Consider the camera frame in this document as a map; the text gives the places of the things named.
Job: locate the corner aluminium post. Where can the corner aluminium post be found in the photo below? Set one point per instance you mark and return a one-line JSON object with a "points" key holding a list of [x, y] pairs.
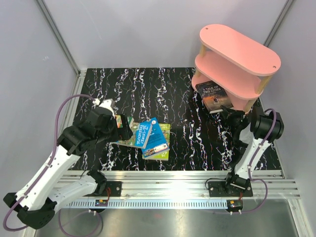
{"points": [[279, 21], [55, 31]]}

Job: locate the black marble pattern mat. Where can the black marble pattern mat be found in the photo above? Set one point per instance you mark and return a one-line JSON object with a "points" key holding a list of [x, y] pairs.
{"points": [[198, 140]]}

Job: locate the blue 26-Storey Treehouse book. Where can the blue 26-Storey Treehouse book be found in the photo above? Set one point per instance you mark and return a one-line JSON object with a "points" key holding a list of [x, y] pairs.
{"points": [[140, 136]]}

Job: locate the pink three-tier shelf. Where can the pink three-tier shelf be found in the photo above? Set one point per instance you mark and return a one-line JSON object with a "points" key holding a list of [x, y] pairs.
{"points": [[237, 63]]}

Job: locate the Tale of Two Cities book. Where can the Tale of Two Cities book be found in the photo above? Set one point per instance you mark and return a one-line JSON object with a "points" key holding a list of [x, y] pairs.
{"points": [[213, 96]]}

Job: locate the aluminium rail frame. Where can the aluminium rail frame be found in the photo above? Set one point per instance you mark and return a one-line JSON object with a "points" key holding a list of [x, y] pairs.
{"points": [[161, 184]]}

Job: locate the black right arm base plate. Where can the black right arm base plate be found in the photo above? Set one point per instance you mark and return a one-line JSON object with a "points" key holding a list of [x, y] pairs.
{"points": [[218, 188]]}

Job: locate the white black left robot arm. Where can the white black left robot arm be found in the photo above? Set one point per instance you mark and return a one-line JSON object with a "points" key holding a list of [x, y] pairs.
{"points": [[37, 202]]}

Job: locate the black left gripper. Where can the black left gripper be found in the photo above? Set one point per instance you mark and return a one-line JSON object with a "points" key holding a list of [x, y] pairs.
{"points": [[120, 134]]}

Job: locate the blue back-cover book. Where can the blue back-cover book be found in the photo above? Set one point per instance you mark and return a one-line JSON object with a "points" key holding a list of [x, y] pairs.
{"points": [[155, 144]]}

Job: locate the lime green book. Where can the lime green book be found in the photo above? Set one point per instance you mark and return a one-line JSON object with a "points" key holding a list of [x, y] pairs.
{"points": [[163, 156]]}

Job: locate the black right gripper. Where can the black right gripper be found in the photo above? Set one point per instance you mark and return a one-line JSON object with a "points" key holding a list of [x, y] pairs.
{"points": [[231, 113]]}

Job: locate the white slotted cable duct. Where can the white slotted cable duct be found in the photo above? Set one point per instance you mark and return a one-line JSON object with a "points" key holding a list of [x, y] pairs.
{"points": [[93, 203]]}

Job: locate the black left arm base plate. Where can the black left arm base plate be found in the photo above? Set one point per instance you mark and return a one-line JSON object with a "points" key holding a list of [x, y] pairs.
{"points": [[113, 188]]}

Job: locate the right corner aluminium post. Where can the right corner aluminium post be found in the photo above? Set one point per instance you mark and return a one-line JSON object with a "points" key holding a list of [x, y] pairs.
{"points": [[279, 21]]}

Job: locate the green 104-Storey Treehouse book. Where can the green 104-Storey Treehouse book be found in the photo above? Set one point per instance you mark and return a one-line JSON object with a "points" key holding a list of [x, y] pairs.
{"points": [[119, 121]]}

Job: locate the left corner aluminium post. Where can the left corner aluminium post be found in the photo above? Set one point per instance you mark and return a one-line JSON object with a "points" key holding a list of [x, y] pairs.
{"points": [[55, 31]]}

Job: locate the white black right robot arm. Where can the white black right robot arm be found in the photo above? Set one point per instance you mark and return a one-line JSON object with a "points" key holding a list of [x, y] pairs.
{"points": [[255, 132]]}

